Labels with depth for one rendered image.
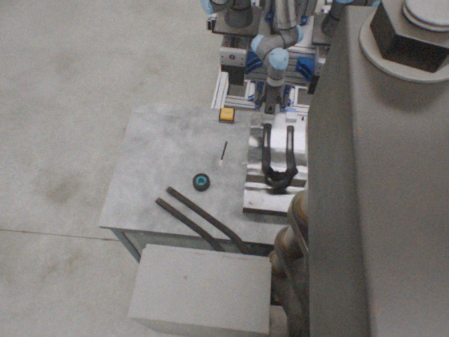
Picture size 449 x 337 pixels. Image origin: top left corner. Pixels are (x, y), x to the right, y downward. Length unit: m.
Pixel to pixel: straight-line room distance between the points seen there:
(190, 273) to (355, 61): 0.58
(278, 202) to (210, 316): 0.85
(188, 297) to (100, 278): 1.66
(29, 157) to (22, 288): 0.95
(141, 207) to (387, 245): 1.40
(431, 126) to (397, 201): 0.09
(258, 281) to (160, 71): 2.60
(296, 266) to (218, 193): 0.70
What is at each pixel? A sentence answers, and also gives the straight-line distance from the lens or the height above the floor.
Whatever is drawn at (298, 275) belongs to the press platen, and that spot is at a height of 1.29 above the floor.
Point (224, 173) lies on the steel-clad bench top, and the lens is 1.68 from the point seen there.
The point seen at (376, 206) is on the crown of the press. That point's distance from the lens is 0.33.
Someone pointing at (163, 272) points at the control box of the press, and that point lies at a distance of 0.84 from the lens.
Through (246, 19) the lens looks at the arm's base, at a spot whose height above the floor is 1.07.
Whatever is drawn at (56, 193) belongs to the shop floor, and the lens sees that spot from 2.77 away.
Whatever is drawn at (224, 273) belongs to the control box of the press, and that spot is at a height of 1.47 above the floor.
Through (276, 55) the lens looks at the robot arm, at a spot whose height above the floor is 1.27.
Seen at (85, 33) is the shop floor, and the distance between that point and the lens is 3.73.
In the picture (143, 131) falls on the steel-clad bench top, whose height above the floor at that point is 0.80.
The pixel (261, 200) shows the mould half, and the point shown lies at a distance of 1.56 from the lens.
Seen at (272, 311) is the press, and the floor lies 0.78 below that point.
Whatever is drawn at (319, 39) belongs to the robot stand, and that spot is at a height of 1.04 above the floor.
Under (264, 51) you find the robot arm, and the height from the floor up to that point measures 1.24.
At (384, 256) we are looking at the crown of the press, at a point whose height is 2.00.
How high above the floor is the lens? 2.28
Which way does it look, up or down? 61 degrees down
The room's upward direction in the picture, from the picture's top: straight up
